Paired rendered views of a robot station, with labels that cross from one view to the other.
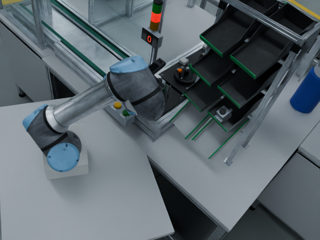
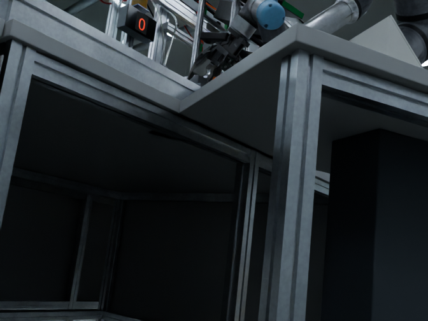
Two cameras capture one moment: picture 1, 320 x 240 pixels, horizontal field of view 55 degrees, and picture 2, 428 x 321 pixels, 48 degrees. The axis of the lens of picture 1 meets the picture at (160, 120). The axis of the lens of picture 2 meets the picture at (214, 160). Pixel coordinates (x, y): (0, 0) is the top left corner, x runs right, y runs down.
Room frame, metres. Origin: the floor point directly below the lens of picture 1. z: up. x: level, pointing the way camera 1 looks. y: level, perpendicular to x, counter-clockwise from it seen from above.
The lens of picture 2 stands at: (1.01, 1.50, 0.52)
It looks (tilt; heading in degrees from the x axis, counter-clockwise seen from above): 12 degrees up; 275
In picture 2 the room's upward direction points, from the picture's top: 7 degrees clockwise
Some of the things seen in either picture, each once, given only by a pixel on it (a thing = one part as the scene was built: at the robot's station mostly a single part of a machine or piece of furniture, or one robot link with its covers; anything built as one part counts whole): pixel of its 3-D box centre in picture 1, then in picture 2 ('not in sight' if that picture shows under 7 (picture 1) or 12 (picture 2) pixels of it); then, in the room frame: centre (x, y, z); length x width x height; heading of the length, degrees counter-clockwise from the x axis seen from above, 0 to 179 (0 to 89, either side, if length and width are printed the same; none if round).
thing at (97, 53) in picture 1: (123, 73); not in sight; (1.41, 0.29, 0.91); 0.84 x 0.28 x 0.10; 57
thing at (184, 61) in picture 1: (186, 71); not in sight; (1.44, -0.09, 1.01); 0.24 x 0.24 x 0.13; 57
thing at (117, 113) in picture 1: (117, 109); not in sight; (1.10, 0.24, 0.93); 0.21 x 0.07 x 0.06; 57
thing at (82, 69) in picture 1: (103, 86); (168, 92); (1.25, 0.37, 0.91); 0.89 x 0.06 x 0.11; 57
